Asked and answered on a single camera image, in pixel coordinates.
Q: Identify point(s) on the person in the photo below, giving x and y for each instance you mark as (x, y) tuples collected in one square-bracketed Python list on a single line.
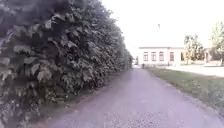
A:
[(143, 65)]

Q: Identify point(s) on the grey asphalt path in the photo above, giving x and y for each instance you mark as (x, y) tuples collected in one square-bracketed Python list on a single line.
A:
[(140, 103)]

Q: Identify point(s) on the white building with red windows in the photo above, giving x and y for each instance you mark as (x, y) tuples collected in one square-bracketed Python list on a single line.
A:
[(160, 56)]

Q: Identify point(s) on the tall green leafy hedge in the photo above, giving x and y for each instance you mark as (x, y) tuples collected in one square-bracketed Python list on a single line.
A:
[(56, 53)]

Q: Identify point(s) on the green tree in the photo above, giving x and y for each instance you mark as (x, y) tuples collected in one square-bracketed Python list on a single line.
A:
[(218, 41), (192, 49)]

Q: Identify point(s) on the grass strip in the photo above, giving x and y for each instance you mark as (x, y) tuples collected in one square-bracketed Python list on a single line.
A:
[(196, 85)]

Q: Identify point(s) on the pale paved road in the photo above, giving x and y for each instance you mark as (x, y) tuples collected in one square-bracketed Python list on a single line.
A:
[(203, 70)]

